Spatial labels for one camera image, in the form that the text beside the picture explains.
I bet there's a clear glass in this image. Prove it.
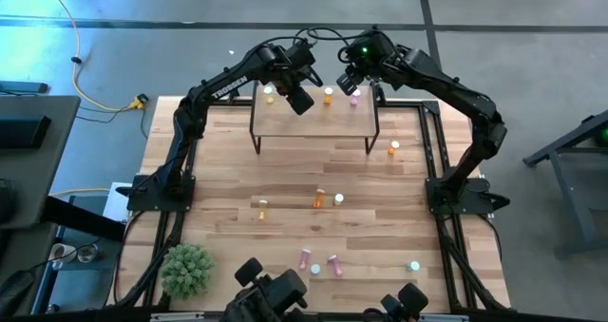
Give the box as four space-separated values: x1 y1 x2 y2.
75 243 100 265

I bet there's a green bushy plant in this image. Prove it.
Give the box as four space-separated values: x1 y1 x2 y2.
159 243 216 301

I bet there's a grey desk frame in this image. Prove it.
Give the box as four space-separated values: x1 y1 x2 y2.
522 108 608 260

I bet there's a black box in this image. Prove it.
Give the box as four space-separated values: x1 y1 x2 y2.
0 114 52 150

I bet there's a yellow power cable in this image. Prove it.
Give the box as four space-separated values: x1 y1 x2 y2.
41 0 149 113

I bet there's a dark grey desk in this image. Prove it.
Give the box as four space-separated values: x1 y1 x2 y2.
0 95 82 231

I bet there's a white box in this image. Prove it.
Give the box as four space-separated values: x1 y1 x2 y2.
103 180 135 224

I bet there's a black power strip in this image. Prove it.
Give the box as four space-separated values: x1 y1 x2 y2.
0 80 49 95

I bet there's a white cup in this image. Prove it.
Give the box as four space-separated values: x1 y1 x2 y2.
49 242 77 266

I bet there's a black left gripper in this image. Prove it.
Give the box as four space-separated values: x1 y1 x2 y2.
277 46 324 117

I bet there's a wooden shelf with black legs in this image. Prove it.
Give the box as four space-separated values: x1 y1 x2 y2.
248 85 382 157

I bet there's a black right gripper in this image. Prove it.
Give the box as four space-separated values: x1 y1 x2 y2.
335 58 379 97

